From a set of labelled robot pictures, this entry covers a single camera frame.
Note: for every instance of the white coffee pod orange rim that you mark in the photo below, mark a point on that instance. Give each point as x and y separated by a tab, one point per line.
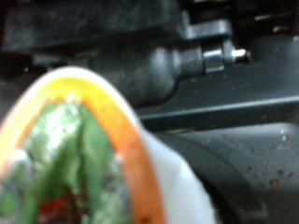
93	149

